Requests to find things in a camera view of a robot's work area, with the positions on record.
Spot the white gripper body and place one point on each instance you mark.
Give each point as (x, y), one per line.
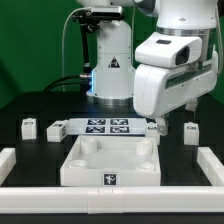
(158, 91)

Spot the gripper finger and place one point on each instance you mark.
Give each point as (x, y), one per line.
(192, 105)
(162, 126)

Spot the white square table top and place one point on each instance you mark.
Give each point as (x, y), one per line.
(112, 161)

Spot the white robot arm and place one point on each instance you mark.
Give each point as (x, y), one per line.
(114, 74)

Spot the white U-shaped obstacle fence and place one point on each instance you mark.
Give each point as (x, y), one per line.
(111, 200)

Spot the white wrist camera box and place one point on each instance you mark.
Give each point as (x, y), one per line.
(168, 51)

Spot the white marker base plate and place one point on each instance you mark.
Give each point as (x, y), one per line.
(107, 126)

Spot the black camera stand pole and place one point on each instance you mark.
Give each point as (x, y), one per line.
(87, 65)

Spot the black camera on stand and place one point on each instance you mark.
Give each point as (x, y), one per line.
(99, 13)

